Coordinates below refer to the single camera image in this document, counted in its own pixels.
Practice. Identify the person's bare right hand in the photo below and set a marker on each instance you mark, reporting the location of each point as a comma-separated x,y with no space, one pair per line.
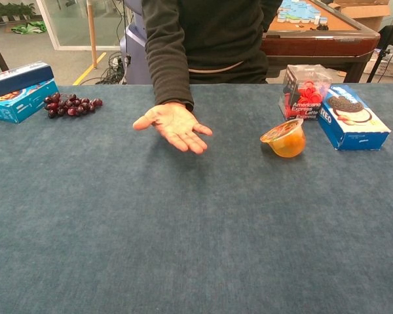
175,127

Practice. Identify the orange jelly cup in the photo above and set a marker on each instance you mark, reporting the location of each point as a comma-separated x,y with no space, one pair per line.
288,144

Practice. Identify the person's black sleeved right forearm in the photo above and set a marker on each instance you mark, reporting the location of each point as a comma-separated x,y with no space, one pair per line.
168,55

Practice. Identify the grey blue machine base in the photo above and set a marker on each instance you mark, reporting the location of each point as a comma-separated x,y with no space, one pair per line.
136,52

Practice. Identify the bunch of red grapes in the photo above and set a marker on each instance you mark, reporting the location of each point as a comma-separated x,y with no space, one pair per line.
72,106

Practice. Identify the person's black sweater torso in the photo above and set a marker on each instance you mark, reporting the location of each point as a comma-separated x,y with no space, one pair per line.
222,32

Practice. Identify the blue felt tablecloth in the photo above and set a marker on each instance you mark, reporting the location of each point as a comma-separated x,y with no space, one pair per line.
196,235

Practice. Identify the light wooden pole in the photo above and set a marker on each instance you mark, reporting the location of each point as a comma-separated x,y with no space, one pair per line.
92,36

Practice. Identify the clear red coffee capsule box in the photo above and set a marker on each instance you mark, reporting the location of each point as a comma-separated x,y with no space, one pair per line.
306,95

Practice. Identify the white framed glass partition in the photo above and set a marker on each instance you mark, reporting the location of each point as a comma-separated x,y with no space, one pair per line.
72,23

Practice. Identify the light blue snack box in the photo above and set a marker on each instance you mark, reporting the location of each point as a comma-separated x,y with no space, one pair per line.
23,104

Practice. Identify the dark blue long box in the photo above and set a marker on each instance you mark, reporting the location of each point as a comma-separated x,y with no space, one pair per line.
19,80

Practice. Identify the blue map puzzle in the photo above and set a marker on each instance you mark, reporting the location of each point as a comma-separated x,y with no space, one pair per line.
294,11

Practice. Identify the dark wooden framed table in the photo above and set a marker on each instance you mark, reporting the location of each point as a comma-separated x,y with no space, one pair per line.
321,41

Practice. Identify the green cloth heap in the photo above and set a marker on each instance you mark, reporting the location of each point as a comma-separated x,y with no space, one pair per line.
29,27

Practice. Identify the blue Oreo cookie box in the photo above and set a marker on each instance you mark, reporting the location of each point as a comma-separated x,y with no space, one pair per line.
353,127

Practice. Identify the row of potted plants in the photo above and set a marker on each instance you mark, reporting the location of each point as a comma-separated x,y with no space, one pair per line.
10,11

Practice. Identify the white plastic basket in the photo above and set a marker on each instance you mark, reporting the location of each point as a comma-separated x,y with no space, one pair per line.
391,67

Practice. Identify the brown cardboard box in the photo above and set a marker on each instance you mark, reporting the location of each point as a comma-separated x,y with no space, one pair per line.
370,13

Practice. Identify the black tripod stand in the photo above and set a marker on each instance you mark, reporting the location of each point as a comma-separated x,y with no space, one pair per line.
387,32

